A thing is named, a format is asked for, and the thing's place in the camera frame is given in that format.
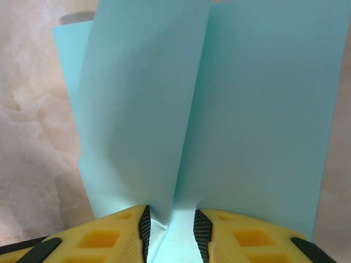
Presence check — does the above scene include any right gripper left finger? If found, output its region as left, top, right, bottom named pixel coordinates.
left=16, top=204, right=151, bottom=263

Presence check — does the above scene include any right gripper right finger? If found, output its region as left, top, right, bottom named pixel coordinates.
left=194, top=208, right=330, bottom=263

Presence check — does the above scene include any light blue cloth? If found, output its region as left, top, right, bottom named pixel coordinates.
left=52, top=0, right=351, bottom=263

